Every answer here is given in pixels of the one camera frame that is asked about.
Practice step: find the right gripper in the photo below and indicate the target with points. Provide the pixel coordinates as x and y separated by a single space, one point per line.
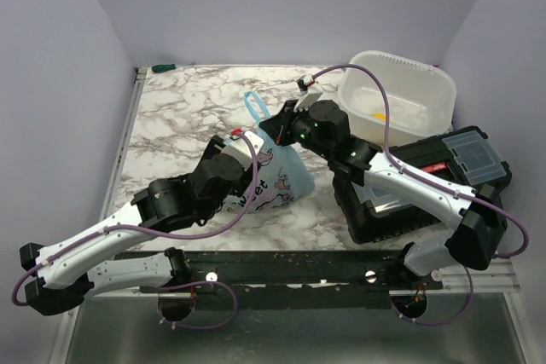
277 127

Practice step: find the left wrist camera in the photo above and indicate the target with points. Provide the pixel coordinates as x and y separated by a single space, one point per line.
243 148

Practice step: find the black tool box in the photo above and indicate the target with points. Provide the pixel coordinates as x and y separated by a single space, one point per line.
463 156

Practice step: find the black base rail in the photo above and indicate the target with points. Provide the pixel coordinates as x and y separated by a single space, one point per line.
280 280

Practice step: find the yellow item in tub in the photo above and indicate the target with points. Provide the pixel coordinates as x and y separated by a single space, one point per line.
379 116

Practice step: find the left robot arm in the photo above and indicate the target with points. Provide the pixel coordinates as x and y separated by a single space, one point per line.
62 276

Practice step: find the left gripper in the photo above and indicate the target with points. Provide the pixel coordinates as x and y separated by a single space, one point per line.
248 175

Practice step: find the white plastic tub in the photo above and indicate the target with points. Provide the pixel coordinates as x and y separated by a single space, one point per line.
421 98

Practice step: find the green handled screwdriver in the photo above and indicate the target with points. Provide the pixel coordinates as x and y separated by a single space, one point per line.
161 68

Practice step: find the blue plastic bag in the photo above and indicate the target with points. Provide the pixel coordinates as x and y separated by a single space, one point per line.
282 176

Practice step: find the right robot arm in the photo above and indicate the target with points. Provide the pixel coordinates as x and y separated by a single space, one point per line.
476 224

